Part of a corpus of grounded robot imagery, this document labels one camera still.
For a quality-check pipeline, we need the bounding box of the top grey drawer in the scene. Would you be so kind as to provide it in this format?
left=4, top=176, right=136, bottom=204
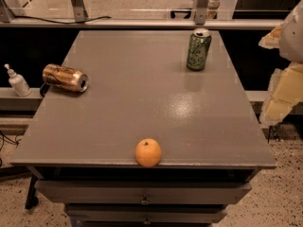
left=36, top=181, right=251, bottom=205

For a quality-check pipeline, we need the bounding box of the orange soda can lying down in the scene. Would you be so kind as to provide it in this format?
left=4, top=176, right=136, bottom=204
left=43, top=63, right=89, bottom=93

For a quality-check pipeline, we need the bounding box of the metal bracket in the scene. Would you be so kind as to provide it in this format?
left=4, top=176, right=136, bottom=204
left=70, top=0, right=88, bottom=23
left=194, top=0, right=209, bottom=26

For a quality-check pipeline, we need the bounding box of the metal bracket right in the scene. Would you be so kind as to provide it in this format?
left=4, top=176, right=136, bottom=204
left=194, top=0, right=209, bottom=26

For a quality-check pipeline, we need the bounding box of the green soda can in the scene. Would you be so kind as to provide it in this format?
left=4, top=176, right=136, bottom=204
left=187, top=28, right=212, bottom=71

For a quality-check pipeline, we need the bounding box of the metal bracket left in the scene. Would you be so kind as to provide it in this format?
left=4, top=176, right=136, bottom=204
left=70, top=0, right=88, bottom=23

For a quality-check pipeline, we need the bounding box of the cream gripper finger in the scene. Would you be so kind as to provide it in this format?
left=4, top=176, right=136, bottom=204
left=258, top=24, right=283, bottom=49
left=259, top=62, right=303, bottom=127

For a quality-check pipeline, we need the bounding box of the white pump bottle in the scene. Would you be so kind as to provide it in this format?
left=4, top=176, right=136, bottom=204
left=4, top=63, right=31, bottom=97

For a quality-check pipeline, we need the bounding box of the grey drawer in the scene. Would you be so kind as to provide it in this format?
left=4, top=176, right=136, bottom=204
left=36, top=181, right=251, bottom=205
left=64, top=204, right=226, bottom=224

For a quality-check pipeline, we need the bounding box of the orange fruit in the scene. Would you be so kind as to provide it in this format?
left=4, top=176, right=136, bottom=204
left=135, top=138, right=162, bottom=167

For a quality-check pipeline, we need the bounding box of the black cable on ledge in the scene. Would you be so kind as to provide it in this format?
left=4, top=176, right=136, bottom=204
left=6, top=7, right=112, bottom=25

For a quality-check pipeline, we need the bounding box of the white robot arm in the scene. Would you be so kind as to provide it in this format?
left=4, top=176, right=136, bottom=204
left=258, top=0, right=303, bottom=127

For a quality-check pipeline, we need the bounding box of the grey drawer cabinet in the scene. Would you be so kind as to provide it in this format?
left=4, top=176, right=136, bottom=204
left=13, top=30, right=276, bottom=227

